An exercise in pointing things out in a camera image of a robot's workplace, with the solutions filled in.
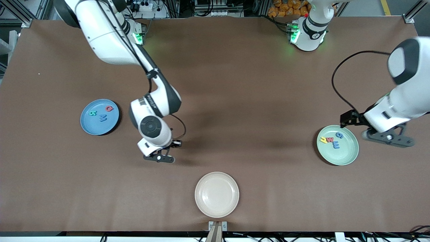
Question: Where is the blue plate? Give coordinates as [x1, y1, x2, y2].
[80, 98, 120, 136]

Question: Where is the metal equipment rack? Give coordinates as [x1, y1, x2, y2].
[193, 0, 247, 17]

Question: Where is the orange snack bag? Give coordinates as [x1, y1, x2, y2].
[268, 0, 310, 18]

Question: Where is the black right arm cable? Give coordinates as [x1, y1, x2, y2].
[170, 114, 186, 141]

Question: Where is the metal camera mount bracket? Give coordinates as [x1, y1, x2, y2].
[208, 221, 227, 242]

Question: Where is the beige plate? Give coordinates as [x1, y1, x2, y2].
[195, 171, 240, 218]

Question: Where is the green plate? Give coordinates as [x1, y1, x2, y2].
[316, 125, 359, 166]

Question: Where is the white power strip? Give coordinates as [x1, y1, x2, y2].
[129, 0, 156, 12]

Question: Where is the brown table cover sheet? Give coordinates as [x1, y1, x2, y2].
[0, 16, 430, 233]

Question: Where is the aluminium frame profile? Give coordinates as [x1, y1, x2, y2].
[0, 0, 34, 28]
[403, 0, 430, 24]

